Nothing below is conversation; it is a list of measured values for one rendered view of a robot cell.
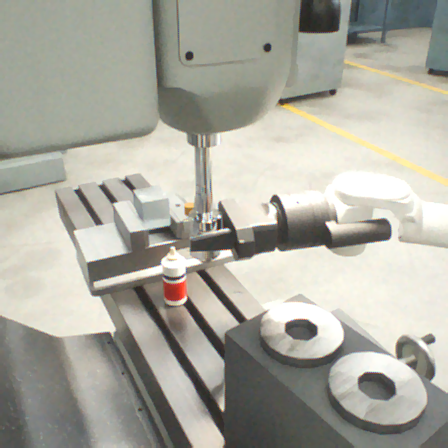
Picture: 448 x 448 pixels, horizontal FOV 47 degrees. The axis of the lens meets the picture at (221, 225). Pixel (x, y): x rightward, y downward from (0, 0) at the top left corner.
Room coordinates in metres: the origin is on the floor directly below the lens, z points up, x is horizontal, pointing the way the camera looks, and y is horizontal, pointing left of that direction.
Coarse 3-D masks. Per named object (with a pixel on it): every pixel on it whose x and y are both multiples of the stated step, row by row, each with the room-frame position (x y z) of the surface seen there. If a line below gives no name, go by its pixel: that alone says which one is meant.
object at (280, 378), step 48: (240, 336) 0.43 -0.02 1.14; (288, 336) 0.42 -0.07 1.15; (336, 336) 0.42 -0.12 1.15; (240, 384) 0.41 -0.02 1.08; (288, 384) 0.36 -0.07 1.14; (336, 384) 0.35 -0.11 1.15; (384, 384) 0.36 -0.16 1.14; (432, 384) 0.36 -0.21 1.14; (240, 432) 0.41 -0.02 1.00; (288, 432) 0.35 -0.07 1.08; (336, 432) 0.31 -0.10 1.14; (384, 432) 0.30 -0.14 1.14; (432, 432) 0.31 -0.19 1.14
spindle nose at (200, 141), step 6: (192, 138) 0.64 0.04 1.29; (198, 138) 0.63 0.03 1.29; (204, 138) 0.63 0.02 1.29; (210, 138) 0.63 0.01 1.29; (216, 138) 0.64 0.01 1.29; (222, 138) 0.65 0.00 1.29; (192, 144) 0.64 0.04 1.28; (198, 144) 0.63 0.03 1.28; (204, 144) 0.63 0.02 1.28; (210, 144) 0.63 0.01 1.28; (216, 144) 0.64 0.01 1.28
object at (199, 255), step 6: (192, 228) 0.64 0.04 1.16; (198, 228) 0.63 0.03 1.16; (204, 228) 0.63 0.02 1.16; (210, 228) 0.63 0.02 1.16; (216, 228) 0.64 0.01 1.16; (192, 234) 0.64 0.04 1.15; (198, 234) 0.63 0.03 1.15; (192, 252) 0.64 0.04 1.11; (198, 252) 0.63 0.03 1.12; (204, 252) 0.63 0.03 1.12; (210, 252) 0.63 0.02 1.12; (216, 252) 0.64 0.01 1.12; (198, 258) 0.63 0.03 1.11; (204, 258) 0.63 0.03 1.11; (210, 258) 0.63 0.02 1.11
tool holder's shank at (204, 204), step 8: (200, 152) 0.64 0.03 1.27; (208, 152) 0.64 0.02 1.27; (200, 160) 0.64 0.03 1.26; (208, 160) 0.64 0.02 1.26; (200, 168) 0.64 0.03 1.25; (208, 168) 0.64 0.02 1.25; (200, 176) 0.64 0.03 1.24; (208, 176) 0.64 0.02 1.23; (200, 184) 0.64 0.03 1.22; (208, 184) 0.64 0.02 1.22; (200, 192) 0.64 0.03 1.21; (208, 192) 0.64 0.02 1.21; (200, 200) 0.64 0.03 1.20; (208, 200) 0.64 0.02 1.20; (200, 208) 0.64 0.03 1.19; (208, 208) 0.64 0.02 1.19; (200, 216) 0.64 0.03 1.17
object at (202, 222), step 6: (192, 210) 0.66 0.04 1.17; (216, 210) 0.66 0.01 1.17; (192, 216) 0.64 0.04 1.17; (198, 216) 0.64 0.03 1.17; (210, 216) 0.64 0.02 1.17; (216, 216) 0.64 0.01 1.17; (192, 222) 0.64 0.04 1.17; (198, 222) 0.63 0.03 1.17; (204, 222) 0.63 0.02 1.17; (210, 222) 0.63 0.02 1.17; (216, 222) 0.64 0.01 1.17
